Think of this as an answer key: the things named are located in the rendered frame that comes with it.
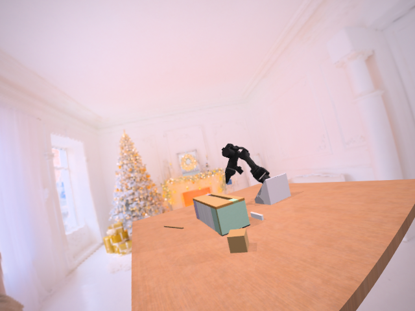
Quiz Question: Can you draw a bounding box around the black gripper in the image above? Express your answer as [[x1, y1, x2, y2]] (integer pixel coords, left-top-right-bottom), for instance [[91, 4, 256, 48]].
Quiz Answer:
[[225, 159, 237, 184]]

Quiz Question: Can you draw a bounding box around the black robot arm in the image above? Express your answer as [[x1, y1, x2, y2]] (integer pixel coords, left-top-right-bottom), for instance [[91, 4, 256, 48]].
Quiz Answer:
[[222, 143, 271, 184]]

